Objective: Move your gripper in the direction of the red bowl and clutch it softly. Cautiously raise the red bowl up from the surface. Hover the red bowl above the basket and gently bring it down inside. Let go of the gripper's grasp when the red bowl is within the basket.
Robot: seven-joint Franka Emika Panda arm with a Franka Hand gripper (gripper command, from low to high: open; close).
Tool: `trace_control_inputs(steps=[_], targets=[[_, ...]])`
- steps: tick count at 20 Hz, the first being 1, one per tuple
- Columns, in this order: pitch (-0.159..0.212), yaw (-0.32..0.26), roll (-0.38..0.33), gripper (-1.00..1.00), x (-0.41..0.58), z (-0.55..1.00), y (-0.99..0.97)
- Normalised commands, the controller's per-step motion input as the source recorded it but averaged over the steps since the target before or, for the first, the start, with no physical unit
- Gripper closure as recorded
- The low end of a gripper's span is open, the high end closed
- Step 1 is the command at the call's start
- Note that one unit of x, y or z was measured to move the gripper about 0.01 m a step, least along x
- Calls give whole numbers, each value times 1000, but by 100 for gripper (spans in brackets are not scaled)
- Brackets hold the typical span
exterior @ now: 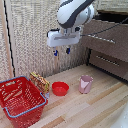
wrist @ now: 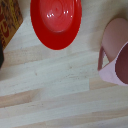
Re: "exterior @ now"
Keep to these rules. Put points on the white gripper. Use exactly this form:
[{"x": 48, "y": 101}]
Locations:
[{"x": 63, "y": 38}]

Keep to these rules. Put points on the red bowl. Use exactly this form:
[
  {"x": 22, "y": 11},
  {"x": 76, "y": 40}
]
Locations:
[{"x": 60, "y": 88}]

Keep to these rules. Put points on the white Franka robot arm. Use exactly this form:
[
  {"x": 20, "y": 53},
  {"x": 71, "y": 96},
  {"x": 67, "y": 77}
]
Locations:
[{"x": 74, "y": 12}]

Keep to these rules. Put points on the red shopping basket blue rim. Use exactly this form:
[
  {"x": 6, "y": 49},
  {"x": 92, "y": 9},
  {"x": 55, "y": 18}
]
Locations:
[{"x": 20, "y": 101}]

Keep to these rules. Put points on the colourful snack bag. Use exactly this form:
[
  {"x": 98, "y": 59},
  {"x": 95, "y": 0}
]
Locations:
[{"x": 40, "y": 82}]

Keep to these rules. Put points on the pink cup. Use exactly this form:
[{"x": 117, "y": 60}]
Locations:
[{"x": 85, "y": 84}]

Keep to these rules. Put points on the brown drawer cabinet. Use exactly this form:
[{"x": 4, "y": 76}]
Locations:
[{"x": 107, "y": 43}]

